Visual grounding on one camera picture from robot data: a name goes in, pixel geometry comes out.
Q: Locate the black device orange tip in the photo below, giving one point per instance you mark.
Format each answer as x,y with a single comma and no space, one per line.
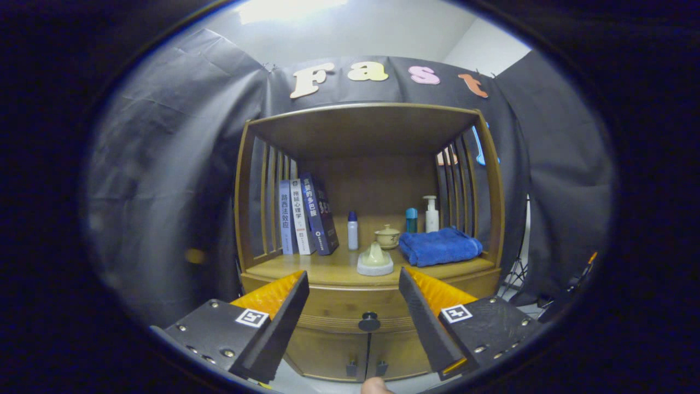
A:
569,295

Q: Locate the white book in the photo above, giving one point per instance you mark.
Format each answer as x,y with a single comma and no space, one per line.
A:
302,219

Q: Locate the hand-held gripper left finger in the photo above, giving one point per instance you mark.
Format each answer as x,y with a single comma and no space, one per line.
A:
280,328

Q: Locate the wooden drawer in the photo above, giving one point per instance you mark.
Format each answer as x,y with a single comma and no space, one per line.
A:
350,301

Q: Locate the light blue book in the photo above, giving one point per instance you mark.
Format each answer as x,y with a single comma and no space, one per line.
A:
286,219

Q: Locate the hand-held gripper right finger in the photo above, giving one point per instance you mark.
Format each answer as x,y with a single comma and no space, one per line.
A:
421,328

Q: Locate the dark blue book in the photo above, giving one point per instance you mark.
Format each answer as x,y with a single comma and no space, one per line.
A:
321,213

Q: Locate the wooden cabinet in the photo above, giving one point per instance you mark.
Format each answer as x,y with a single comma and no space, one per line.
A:
366,126

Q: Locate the wooden cabinet door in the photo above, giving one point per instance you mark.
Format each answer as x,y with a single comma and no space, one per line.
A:
328,353
399,353

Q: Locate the pale green citrus juicer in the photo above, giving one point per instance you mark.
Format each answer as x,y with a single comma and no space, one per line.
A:
375,260

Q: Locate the wooden countertop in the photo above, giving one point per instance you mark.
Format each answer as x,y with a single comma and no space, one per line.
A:
328,271

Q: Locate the blue folded towel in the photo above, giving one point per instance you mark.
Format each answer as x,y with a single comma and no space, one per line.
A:
440,249

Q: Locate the black tripod stand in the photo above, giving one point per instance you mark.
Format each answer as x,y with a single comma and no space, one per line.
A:
517,268

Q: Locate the white pump bottle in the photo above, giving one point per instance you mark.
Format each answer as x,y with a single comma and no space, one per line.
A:
431,219

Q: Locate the white bottle blue cap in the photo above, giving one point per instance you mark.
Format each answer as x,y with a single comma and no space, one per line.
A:
353,234

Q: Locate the beige lidded teacup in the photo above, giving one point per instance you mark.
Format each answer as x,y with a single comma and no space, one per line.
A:
387,238

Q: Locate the black backdrop cloth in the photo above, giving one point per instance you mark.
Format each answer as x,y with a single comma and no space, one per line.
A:
164,164

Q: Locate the teal capped bottle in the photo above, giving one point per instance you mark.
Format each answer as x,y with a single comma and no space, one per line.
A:
411,221

